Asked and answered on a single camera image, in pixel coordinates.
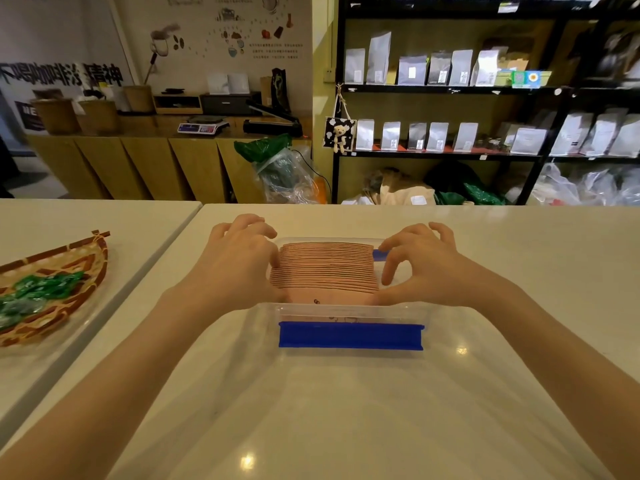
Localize person's right forearm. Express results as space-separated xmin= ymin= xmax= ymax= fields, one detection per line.
xmin=450 ymin=260 xmax=640 ymax=480

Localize clear plastic box blue latches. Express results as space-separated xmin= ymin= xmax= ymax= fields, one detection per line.
xmin=252 ymin=237 xmax=434 ymax=353

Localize person's left hand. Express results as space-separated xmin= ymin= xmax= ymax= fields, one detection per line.
xmin=167 ymin=214 xmax=289 ymax=316

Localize black metal shelf rack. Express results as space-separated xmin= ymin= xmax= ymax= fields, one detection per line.
xmin=331 ymin=0 xmax=640 ymax=206

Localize beige paper bag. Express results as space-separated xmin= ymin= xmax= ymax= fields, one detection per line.
xmin=379 ymin=169 xmax=437 ymax=206

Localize coffee illustration wall poster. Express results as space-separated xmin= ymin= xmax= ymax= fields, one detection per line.
xmin=127 ymin=0 xmax=314 ymax=93

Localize clear plastic bag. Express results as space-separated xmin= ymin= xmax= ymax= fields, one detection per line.
xmin=252 ymin=147 xmax=322 ymax=205

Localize pile of green wrapped candies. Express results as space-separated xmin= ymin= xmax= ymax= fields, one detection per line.
xmin=0 ymin=272 xmax=85 ymax=331

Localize green plastic bag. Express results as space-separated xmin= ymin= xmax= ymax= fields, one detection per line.
xmin=233 ymin=134 xmax=294 ymax=164

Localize person's right hand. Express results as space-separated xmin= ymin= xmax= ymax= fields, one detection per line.
xmin=372 ymin=222 xmax=482 ymax=308

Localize row of white coffee pouches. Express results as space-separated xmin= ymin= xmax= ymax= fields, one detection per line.
xmin=355 ymin=108 xmax=640 ymax=159
xmin=344 ymin=31 xmax=501 ymax=87

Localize black printer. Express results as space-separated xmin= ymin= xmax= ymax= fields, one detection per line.
xmin=200 ymin=92 xmax=262 ymax=116

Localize hanging bag with plush bear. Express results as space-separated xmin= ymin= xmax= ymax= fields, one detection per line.
xmin=322 ymin=84 xmax=357 ymax=156

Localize white standing cards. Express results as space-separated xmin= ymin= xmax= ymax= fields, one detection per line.
xmin=207 ymin=72 xmax=251 ymax=96

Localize wooden counter cabinet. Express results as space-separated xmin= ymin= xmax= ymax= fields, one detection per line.
xmin=27 ymin=114 xmax=314 ymax=203

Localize black patterned pouch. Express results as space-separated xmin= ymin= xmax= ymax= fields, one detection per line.
xmin=271 ymin=68 xmax=292 ymax=115

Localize black heat sealer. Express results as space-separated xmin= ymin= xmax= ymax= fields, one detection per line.
xmin=242 ymin=105 xmax=304 ymax=138

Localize dark green bag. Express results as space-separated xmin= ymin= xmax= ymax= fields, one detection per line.
xmin=434 ymin=162 xmax=507 ymax=206

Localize stack of pink paper packets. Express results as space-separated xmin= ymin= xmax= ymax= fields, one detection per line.
xmin=269 ymin=242 xmax=382 ymax=306

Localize white banner with black lettering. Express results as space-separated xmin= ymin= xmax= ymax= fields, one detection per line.
xmin=0 ymin=0 xmax=137 ymax=145

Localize person's left forearm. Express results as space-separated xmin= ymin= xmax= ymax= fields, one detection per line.
xmin=0 ymin=288 xmax=251 ymax=480

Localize green colourful flat box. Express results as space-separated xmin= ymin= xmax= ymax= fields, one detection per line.
xmin=495 ymin=69 xmax=554 ymax=90

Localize wooden bucket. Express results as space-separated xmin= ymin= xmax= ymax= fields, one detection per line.
xmin=31 ymin=97 xmax=81 ymax=136
xmin=122 ymin=85 xmax=156 ymax=114
xmin=77 ymin=100 xmax=121 ymax=136

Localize black power cable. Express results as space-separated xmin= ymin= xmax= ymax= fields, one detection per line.
xmin=292 ymin=147 xmax=334 ymax=203

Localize small wooden shelf box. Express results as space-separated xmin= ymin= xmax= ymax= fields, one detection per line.
xmin=152 ymin=93 xmax=204 ymax=115

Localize white digital scale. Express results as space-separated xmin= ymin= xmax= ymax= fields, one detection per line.
xmin=177 ymin=115 xmax=231 ymax=137

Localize woven bamboo basket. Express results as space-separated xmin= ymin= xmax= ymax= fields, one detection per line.
xmin=0 ymin=230 xmax=111 ymax=348

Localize heap of clear plastic bags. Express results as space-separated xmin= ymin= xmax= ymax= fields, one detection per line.
xmin=529 ymin=162 xmax=640 ymax=207

